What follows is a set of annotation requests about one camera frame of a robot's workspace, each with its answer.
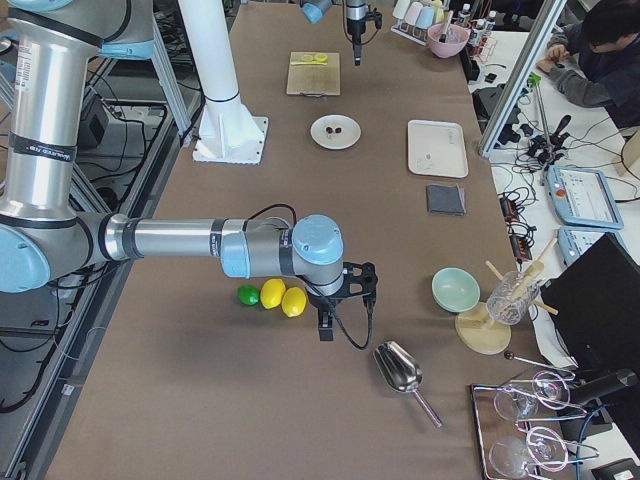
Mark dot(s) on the seated person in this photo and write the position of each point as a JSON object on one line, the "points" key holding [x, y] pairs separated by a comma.
{"points": [[595, 63]]}

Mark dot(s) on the yellow cup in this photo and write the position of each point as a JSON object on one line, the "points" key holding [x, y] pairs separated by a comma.
{"points": [[439, 11]]}

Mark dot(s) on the wooden glass stand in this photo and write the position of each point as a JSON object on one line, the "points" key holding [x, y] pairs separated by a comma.
{"points": [[486, 336]]}

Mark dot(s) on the light blue cup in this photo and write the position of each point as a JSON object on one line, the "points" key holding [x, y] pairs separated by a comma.
{"points": [[425, 18]]}

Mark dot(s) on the steel muddler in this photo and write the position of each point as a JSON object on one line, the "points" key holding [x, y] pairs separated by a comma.
{"points": [[445, 27]]}

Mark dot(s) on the pink cup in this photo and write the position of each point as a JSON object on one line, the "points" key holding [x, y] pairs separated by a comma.
{"points": [[413, 13]]}

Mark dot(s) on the wooden cutting board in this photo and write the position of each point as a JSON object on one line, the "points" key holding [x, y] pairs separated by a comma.
{"points": [[314, 80]]}

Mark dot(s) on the aluminium frame post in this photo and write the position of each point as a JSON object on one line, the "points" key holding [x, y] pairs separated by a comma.
{"points": [[536, 40]]}

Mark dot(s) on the grey folded cloth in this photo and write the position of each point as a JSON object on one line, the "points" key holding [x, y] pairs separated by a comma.
{"points": [[445, 199]]}

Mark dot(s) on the wine glass rack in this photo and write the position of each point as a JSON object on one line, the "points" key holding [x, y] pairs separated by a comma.
{"points": [[518, 427]]}

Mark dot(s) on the cream rabbit tray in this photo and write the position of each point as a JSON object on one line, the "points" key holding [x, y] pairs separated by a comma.
{"points": [[436, 148]]}

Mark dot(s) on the green bowl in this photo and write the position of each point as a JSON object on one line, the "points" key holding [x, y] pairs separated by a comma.
{"points": [[455, 290]]}

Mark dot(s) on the clear textured glass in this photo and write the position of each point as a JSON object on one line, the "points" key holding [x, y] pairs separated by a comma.
{"points": [[511, 299]]}

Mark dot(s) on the green lime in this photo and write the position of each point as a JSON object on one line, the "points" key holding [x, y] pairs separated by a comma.
{"points": [[248, 295]]}

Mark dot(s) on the pink bowl with ice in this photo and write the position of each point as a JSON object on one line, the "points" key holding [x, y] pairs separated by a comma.
{"points": [[456, 39]]}

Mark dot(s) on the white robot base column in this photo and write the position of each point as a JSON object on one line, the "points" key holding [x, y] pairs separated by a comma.
{"points": [[228, 132]]}

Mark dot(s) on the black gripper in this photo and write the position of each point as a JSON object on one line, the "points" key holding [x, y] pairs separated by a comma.
{"points": [[355, 26], [320, 304]]}

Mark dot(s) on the reacher grabber tool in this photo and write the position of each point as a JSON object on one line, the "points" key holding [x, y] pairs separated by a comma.
{"points": [[533, 82]]}

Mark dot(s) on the cream round plate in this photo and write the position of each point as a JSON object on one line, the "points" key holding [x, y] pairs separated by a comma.
{"points": [[350, 135]]}

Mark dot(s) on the blue teach pendant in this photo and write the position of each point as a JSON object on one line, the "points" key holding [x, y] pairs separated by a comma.
{"points": [[574, 241], [582, 197]]}

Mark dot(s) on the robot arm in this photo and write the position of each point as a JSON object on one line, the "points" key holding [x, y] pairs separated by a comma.
{"points": [[44, 238], [315, 10]]}

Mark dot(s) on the black monitor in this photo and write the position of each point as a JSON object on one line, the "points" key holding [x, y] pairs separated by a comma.
{"points": [[597, 298]]}

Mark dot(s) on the yellow plastic knife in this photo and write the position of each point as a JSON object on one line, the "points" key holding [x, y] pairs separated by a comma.
{"points": [[298, 63]]}

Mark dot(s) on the steel scoop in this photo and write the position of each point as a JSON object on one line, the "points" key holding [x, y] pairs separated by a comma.
{"points": [[403, 374]]}

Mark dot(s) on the white wire cup rack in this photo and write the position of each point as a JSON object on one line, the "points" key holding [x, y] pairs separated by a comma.
{"points": [[408, 31]]}

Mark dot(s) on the white cup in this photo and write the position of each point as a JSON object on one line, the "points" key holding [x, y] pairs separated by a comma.
{"points": [[400, 9]]}

